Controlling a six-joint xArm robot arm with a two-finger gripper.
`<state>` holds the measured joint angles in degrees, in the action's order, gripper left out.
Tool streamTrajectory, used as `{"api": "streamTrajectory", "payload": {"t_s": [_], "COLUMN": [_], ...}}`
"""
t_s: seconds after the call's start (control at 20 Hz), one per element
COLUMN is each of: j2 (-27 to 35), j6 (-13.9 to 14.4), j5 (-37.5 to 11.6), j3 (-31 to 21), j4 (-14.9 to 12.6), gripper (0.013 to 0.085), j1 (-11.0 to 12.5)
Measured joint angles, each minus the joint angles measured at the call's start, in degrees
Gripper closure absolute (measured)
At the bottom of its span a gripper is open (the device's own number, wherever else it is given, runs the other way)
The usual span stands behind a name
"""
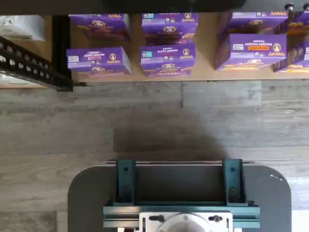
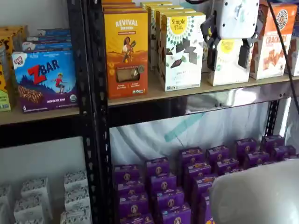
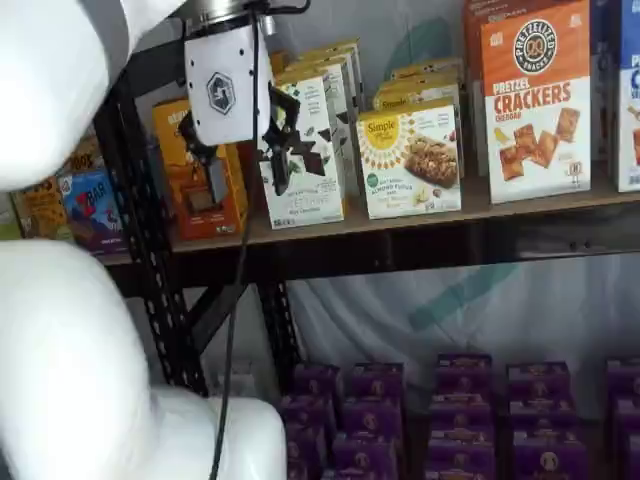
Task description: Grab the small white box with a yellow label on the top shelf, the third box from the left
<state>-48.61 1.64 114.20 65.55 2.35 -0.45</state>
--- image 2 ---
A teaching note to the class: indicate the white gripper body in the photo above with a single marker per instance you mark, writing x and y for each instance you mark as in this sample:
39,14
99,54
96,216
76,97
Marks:
236,18

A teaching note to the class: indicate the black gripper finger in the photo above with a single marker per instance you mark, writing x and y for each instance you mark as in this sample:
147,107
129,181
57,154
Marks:
244,56
212,58

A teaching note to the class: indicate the Simple Mills almond bars box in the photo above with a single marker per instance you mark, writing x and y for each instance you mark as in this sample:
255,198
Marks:
204,58
230,72

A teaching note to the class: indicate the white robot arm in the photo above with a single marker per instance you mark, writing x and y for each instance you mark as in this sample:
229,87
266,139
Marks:
257,198

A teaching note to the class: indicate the orange Pretzelized pretzel crackers box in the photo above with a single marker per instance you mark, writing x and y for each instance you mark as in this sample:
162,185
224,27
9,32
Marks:
271,58

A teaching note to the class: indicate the Simple Mills sweet thins box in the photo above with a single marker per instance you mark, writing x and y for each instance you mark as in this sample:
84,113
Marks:
158,28
150,28
156,3
182,70

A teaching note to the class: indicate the wooden shelf board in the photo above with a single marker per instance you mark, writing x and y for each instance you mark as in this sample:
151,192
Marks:
154,92
35,116

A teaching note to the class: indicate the orange Revival crackers box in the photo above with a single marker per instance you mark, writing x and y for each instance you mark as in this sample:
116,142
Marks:
123,9
121,5
126,58

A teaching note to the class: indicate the purple snack box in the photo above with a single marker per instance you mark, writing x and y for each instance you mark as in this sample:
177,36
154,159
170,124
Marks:
203,186
257,159
133,206
197,170
176,215
272,142
163,185
190,155
169,200
217,154
126,173
130,190
283,152
226,165
157,166
245,147
205,210
136,219

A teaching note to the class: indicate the blue purple Zbar box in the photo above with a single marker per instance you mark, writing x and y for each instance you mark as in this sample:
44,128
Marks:
46,46
54,32
46,81
49,38

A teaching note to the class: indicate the yellow Bobo's snack box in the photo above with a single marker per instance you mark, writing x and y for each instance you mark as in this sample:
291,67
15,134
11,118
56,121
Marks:
16,31
7,46
4,98

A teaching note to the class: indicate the white plastic backdrop sheet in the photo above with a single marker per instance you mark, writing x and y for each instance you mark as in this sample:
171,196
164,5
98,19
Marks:
144,140

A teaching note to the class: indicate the white patterned carton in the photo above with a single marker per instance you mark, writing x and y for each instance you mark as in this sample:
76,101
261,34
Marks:
76,178
29,221
35,187
5,193
77,197
29,208
76,217

